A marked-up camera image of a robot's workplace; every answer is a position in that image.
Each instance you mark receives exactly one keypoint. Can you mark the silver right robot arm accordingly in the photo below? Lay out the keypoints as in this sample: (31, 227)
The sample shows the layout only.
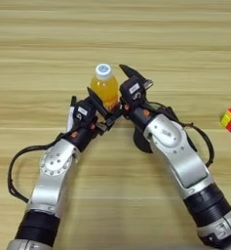
(182, 156)

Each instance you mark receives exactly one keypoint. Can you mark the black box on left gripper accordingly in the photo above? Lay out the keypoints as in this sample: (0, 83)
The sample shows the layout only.
(83, 112)

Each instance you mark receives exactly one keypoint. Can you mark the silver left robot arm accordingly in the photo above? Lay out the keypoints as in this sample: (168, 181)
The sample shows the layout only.
(52, 182)

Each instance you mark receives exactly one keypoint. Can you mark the orange juice bottle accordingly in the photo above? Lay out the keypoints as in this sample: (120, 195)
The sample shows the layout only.
(104, 88)

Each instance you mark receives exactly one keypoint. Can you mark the black mesh cup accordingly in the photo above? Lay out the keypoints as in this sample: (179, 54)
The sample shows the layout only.
(141, 143)

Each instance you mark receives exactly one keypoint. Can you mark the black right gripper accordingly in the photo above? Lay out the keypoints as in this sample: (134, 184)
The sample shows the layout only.
(143, 115)

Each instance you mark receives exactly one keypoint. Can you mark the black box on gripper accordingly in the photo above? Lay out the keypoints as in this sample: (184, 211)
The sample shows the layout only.
(83, 112)
(133, 91)

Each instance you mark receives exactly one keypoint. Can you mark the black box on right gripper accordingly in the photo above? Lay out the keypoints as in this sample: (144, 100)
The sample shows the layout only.
(133, 91)

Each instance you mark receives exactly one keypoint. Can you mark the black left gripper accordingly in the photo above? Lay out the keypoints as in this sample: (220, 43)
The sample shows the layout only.
(81, 138)

